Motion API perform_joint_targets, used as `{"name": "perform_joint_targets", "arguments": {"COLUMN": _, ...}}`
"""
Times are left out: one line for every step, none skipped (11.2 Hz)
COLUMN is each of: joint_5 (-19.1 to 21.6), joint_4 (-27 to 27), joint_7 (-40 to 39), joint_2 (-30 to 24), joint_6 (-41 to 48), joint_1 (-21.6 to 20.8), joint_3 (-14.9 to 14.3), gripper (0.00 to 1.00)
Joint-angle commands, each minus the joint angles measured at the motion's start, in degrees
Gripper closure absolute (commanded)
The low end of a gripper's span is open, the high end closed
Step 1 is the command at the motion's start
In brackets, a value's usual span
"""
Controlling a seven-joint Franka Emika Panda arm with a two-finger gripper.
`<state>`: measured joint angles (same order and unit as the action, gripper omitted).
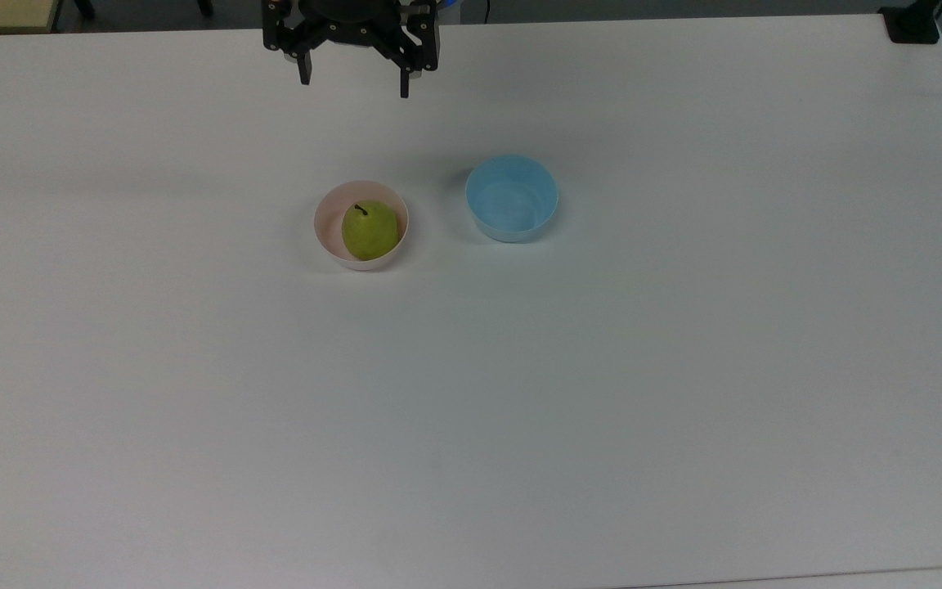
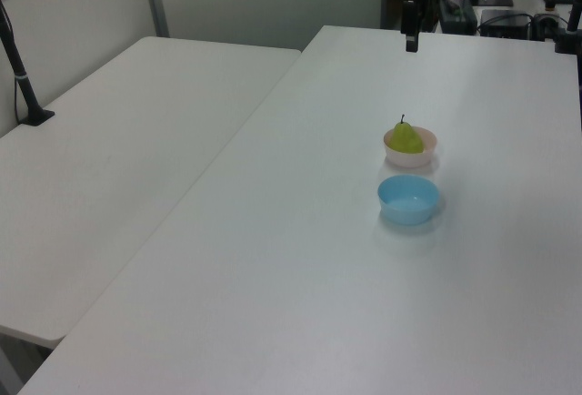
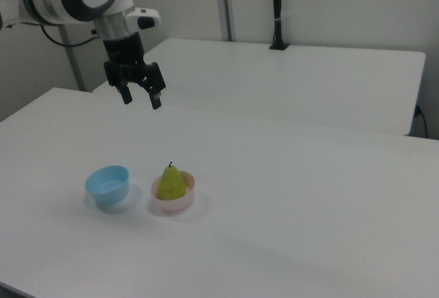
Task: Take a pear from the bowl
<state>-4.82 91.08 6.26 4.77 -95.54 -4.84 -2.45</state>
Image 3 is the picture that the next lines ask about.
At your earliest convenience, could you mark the black camera pole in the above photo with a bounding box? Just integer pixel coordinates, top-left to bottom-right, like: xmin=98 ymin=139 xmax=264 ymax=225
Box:
xmin=268 ymin=0 xmax=289 ymax=51

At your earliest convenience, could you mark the blue plastic bowl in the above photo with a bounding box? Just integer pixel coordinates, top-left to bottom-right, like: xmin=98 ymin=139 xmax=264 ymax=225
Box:
xmin=84 ymin=165 xmax=130 ymax=209

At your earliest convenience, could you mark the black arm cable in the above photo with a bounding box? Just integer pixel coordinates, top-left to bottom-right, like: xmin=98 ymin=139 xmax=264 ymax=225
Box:
xmin=39 ymin=23 xmax=100 ymax=47

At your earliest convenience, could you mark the white back table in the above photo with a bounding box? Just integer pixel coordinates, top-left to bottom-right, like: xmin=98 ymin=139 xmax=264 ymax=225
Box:
xmin=92 ymin=38 xmax=427 ymax=137

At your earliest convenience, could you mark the black wall cable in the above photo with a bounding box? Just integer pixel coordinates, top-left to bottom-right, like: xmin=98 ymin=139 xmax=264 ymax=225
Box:
xmin=413 ymin=104 xmax=429 ymax=138

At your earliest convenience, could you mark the green yellow pear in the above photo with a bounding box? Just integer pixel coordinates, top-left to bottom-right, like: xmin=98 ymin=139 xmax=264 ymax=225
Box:
xmin=158 ymin=161 xmax=188 ymax=200

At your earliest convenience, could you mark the pink plastic bowl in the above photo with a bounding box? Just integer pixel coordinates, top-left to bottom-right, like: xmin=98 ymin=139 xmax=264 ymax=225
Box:
xmin=150 ymin=170 xmax=198 ymax=214

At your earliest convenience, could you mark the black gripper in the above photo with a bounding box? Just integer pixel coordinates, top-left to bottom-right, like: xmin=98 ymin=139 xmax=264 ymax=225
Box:
xmin=103 ymin=32 xmax=167 ymax=111

